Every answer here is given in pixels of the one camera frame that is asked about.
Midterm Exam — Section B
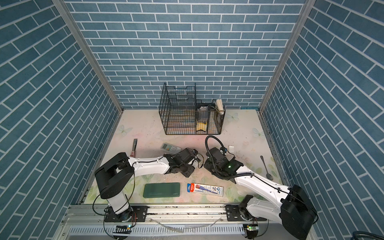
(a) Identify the grey remote with teal buttons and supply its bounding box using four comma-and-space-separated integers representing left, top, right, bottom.
161, 143, 182, 155

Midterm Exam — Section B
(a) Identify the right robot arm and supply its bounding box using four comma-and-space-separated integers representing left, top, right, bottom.
204, 148, 318, 240

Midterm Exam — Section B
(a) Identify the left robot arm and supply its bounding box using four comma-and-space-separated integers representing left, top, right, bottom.
95, 148, 198, 215

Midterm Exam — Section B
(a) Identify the toothpaste box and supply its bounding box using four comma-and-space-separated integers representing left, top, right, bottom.
187, 183, 224, 197

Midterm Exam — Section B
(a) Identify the dark green rectangular case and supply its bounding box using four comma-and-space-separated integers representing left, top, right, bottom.
143, 183, 181, 199

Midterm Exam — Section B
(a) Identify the yellow item in basket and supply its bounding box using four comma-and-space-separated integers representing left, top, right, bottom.
196, 120, 208, 133

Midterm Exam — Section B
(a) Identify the metal spoon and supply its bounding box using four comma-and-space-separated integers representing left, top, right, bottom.
260, 156, 274, 181

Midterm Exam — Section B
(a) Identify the white block in basket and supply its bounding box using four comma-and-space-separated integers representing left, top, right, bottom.
216, 99, 225, 115

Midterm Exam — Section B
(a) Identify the black corrugated cable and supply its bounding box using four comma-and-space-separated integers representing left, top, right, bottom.
204, 135, 256, 181

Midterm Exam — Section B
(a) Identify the black wire mesh basket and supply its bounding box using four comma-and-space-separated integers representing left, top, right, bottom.
159, 84, 226, 135

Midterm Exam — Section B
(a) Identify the pink handled scraper tool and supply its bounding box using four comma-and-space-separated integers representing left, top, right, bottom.
130, 139, 138, 158

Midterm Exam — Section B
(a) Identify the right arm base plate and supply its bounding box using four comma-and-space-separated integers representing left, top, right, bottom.
224, 205, 267, 222

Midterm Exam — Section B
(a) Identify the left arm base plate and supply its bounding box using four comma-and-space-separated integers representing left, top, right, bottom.
105, 206, 149, 223

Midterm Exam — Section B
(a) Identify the aluminium front rail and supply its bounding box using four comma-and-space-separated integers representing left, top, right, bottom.
65, 199, 283, 224

